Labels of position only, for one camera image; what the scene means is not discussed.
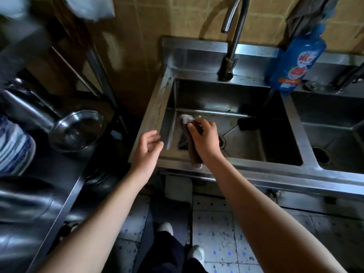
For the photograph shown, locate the person's dark trousers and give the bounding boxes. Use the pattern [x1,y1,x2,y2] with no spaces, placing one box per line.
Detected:
[136,230,208,273]

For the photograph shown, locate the curved steel faucet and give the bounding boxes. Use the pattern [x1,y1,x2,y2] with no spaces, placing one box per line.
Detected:
[217,0,251,82]

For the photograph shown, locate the person's left forearm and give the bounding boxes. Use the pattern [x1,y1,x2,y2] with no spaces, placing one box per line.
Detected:
[38,172,148,273]

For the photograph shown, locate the person's left white shoe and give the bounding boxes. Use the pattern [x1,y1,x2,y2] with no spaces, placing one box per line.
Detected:
[157,222,174,236]

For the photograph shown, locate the straight steel faucet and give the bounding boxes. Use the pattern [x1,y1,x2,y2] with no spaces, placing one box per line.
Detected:
[333,61,364,93]

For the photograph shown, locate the person's right white shoe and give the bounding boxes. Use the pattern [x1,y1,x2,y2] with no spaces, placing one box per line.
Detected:
[187,245,205,268]

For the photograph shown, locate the person's right hand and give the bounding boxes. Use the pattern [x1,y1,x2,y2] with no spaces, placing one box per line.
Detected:
[187,118,224,166]

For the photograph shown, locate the stainless steel shelf rack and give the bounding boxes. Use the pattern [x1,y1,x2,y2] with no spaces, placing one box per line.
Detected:
[0,0,131,273]

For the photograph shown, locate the person's right forearm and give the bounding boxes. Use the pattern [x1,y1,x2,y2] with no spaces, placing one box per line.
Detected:
[204,155,347,273]

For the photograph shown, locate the blue dish soap bottle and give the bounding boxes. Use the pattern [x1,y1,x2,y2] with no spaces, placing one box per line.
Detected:
[268,24,327,92]

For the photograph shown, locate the person's left hand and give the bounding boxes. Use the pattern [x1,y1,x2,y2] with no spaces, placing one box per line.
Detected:
[131,130,165,183]

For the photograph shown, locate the black rectangular sponge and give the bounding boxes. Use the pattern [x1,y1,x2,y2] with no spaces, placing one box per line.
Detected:
[237,116,258,132]

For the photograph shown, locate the small shiny metal bowl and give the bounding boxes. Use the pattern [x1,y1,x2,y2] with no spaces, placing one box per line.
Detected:
[48,110,107,153]

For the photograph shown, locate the grey hanging cloth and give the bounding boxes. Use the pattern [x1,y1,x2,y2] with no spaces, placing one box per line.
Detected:
[286,0,340,40]

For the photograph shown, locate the person's white shoe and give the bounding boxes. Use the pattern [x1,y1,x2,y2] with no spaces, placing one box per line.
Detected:
[187,245,205,268]
[157,222,174,236]

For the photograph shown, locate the black steel wool scourer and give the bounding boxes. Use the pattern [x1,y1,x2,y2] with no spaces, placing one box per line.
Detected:
[177,130,190,150]

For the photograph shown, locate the stainless steel double sink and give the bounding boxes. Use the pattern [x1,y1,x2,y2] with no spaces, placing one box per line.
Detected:
[128,36,364,201]

